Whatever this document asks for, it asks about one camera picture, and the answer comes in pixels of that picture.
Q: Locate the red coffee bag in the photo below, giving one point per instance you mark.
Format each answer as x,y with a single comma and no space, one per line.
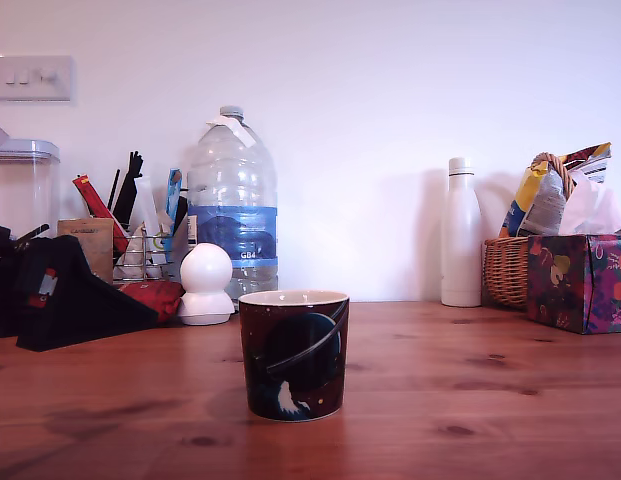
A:
160,297

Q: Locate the dark planet print coffee cup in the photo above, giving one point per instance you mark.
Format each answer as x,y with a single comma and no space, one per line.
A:
295,360

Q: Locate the brown kraft paper pouch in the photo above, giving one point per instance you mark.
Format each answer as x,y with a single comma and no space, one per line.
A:
97,240

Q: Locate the red stick packet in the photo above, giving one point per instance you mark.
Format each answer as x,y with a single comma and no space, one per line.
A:
92,200

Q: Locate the black kitchen tool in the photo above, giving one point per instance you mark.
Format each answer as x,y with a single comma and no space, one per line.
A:
130,195

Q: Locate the thin black stick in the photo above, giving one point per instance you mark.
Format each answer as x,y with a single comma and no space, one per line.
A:
114,190

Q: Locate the clear plastic storage container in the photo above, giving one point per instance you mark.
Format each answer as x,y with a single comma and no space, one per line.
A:
25,190

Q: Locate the large clear water bottle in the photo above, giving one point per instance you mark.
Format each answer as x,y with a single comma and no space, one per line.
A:
232,175

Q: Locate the white insulated bottle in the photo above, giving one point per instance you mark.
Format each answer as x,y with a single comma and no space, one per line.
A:
461,240

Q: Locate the yellow and grey snack bag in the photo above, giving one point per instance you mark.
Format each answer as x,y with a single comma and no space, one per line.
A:
535,210

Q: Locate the floral tissue box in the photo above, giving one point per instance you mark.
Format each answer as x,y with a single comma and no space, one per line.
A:
580,285

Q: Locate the white tissue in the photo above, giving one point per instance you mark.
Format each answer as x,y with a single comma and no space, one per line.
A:
590,210

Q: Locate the red striped snack bag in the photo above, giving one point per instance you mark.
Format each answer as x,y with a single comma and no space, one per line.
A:
592,160

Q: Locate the small white round camera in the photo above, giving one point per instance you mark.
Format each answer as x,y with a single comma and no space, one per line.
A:
206,272

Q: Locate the white light switch plate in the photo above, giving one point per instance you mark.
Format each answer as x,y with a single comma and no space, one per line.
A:
35,90

